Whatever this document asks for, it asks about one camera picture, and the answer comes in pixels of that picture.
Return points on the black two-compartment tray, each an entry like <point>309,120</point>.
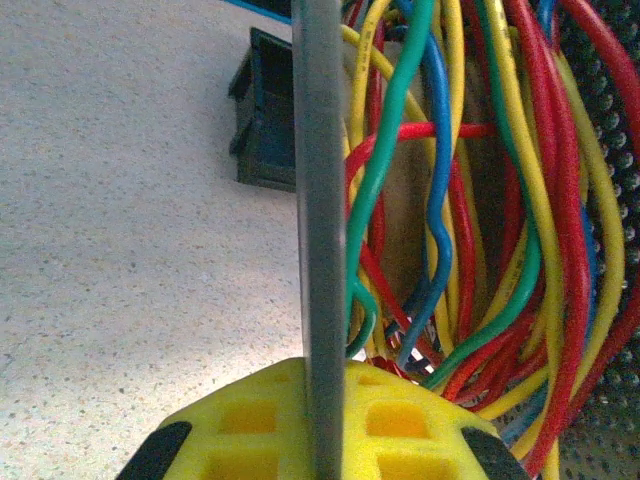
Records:
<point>265,115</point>

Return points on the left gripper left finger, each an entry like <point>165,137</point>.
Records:
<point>280,400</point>

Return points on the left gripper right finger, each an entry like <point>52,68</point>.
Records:
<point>450,440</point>

